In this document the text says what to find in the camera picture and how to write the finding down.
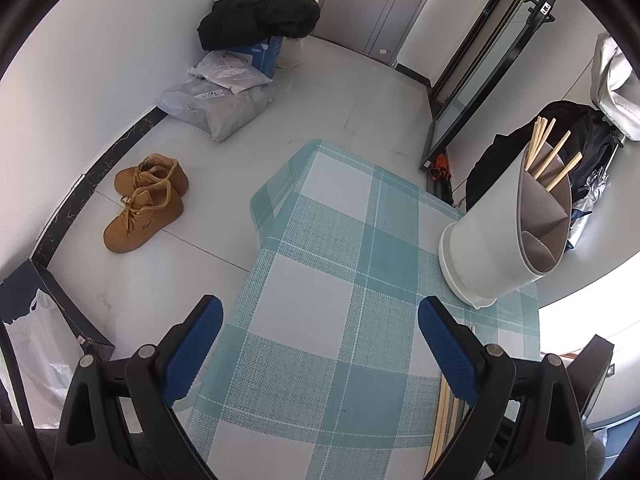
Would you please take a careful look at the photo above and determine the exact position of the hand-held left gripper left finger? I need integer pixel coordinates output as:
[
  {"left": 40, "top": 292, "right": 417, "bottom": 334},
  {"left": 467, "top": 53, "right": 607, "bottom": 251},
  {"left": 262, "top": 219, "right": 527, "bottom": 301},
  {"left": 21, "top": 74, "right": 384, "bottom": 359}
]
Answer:
[{"left": 52, "top": 294, "right": 224, "bottom": 480}]

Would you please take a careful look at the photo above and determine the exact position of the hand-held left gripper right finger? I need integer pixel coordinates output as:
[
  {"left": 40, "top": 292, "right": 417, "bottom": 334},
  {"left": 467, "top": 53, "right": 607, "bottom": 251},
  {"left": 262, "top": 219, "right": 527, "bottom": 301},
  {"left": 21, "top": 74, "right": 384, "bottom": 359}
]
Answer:
[{"left": 417, "top": 296, "right": 588, "bottom": 480}]

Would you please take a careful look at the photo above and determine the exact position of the pile of wooden chopsticks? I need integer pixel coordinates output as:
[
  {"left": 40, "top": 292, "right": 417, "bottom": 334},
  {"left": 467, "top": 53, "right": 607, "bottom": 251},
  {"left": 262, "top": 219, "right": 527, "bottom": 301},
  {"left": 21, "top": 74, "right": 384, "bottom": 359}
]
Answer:
[{"left": 424, "top": 375, "right": 473, "bottom": 478}]

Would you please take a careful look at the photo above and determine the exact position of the white utensil holder grey insert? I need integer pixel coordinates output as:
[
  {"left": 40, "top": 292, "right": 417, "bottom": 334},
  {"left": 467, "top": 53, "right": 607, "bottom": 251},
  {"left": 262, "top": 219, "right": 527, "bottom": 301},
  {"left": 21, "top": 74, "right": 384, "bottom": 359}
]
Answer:
[{"left": 438, "top": 135, "right": 572, "bottom": 310}]

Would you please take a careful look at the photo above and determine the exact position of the tan suede shoe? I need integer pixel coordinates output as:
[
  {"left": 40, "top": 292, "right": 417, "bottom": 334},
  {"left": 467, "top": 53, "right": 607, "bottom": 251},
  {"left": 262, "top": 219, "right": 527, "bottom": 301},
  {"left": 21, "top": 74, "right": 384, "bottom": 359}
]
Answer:
[
  {"left": 103, "top": 180, "right": 185, "bottom": 254},
  {"left": 114, "top": 154, "right": 190, "bottom": 198}
]

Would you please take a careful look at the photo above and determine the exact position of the teal checked tablecloth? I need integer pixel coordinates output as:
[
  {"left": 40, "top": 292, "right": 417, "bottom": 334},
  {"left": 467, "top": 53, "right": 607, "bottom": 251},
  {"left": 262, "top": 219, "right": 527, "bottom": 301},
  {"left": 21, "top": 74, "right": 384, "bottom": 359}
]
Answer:
[{"left": 187, "top": 139, "right": 543, "bottom": 480}]

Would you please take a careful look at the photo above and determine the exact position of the dark panel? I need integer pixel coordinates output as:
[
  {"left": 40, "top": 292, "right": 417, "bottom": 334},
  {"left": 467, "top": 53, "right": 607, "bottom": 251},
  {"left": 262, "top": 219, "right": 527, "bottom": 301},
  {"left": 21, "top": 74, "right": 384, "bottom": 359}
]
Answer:
[{"left": 570, "top": 334, "right": 616, "bottom": 418}]

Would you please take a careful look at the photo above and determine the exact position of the white plastic bag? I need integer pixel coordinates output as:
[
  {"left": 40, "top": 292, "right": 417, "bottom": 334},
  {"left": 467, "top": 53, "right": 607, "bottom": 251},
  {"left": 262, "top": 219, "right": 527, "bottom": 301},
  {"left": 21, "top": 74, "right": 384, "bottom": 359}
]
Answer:
[{"left": 2, "top": 289, "right": 83, "bottom": 431}]

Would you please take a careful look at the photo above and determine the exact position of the orange item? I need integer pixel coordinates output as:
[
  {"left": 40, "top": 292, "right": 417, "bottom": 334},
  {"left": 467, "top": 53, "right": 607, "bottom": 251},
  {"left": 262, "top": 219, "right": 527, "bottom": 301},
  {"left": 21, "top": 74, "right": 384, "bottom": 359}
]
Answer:
[{"left": 429, "top": 152, "right": 452, "bottom": 181}]

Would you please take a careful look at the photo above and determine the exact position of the black backpack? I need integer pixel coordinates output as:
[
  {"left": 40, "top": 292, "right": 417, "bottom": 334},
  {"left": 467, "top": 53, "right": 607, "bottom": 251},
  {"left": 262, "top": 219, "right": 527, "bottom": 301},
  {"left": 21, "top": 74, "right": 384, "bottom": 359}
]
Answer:
[{"left": 465, "top": 100, "right": 621, "bottom": 211}]

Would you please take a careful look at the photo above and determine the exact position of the grey parcel bag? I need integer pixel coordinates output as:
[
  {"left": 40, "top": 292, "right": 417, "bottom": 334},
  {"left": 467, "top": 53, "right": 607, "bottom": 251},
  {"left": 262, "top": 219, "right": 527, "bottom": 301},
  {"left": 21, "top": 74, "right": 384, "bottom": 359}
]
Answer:
[{"left": 156, "top": 77, "right": 277, "bottom": 142}]

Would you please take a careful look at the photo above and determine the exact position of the white parcel bag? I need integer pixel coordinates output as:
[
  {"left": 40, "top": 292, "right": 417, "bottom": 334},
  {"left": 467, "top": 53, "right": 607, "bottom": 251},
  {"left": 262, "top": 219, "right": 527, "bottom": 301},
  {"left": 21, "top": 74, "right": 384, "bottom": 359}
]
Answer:
[{"left": 189, "top": 50, "right": 273, "bottom": 95}]

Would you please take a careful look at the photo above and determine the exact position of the black-framed glass door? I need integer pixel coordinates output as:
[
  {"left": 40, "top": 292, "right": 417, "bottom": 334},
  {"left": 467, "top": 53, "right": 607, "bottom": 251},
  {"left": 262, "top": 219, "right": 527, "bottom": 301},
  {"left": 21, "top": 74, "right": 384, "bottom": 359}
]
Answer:
[{"left": 420, "top": 0, "right": 568, "bottom": 171}]

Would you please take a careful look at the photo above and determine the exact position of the blue cardboard box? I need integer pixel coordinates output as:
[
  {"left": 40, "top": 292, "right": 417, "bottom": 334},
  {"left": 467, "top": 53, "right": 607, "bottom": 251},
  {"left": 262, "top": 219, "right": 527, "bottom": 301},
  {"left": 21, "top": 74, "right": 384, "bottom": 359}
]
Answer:
[{"left": 222, "top": 35, "right": 285, "bottom": 81}]

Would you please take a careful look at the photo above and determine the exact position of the silver cover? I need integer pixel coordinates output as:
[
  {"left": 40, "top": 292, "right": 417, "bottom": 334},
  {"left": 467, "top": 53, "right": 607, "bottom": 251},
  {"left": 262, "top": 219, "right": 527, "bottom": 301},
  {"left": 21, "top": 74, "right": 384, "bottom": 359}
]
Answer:
[{"left": 590, "top": 31, "right": 640, "bottom": 142}]

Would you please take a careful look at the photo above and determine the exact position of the black jacket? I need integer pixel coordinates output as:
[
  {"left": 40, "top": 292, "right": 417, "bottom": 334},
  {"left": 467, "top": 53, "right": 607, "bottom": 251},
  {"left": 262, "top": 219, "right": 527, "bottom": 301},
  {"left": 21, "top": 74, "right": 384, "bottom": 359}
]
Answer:
[{"left": 197, "top": 0, "right": 321, "bottom": 52}]

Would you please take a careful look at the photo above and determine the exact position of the grey door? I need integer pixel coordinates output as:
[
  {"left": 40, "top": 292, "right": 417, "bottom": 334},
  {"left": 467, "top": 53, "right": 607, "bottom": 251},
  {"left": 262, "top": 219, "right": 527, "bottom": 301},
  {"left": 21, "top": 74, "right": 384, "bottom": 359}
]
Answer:
[{"left": 320, "top": 0, "right": 448, "bottom": 63}]

